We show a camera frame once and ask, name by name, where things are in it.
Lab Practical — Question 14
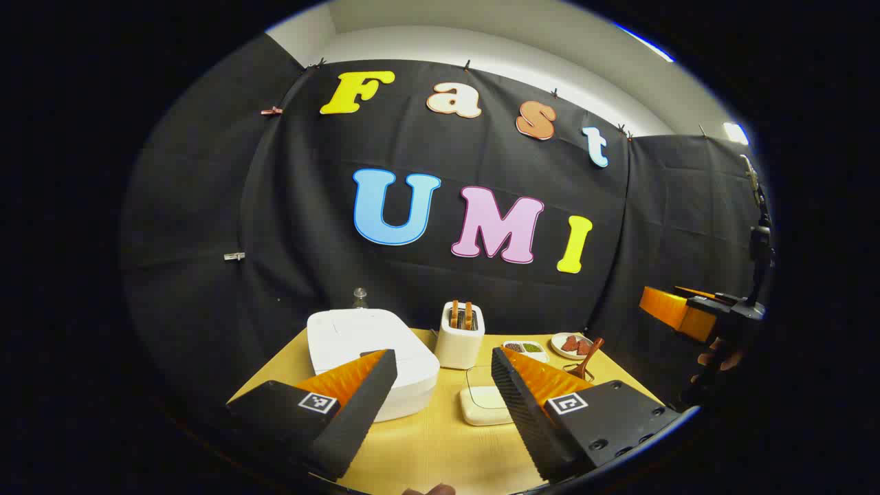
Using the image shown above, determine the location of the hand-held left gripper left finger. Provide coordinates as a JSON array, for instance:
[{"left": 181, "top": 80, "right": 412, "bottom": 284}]
[{"left": 227, "top": 349, "right": 398, "bottom": 481}]

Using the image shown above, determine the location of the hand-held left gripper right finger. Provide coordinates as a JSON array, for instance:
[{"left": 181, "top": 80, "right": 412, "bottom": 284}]
[{"left": 491, "top": 346, "right": 681, "bottom": 482}]

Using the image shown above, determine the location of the white rice cooker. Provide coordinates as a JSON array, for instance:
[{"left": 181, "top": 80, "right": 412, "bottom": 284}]
[{"left": 307, "top": 309, "right": 441, "bottom": 422}]

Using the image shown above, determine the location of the black backdrop cloth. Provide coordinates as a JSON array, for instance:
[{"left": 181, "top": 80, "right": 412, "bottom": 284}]
[{"left": 120, "top": 31, "right": 774, "bottom": 413}]

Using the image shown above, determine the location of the white toaster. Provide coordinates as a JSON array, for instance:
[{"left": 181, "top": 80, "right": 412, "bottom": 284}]
[{"left": 434, "top": 301, "right": 485, "bottom": 370}]

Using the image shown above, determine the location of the white round plate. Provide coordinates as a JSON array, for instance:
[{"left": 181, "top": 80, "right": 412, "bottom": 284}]
[{"left": 551, "top": 333, "right": 595, "bottom": 360}]

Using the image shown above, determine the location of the white divided bean dish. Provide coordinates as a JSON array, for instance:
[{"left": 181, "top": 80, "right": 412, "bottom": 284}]
[{"left": 503, "top": 340, "right": 550, "bottom": 363}]

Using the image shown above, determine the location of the brown wooden spoon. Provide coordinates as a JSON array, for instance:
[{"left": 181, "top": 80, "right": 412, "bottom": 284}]
[{"left": 569, "top": 337, "right": 605, "bottom": 379}]

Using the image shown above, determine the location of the clear rice container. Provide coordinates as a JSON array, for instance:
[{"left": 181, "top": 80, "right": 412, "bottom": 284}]
[{"left": 459, "top": 366, "right": 513, "bottom": 427}]

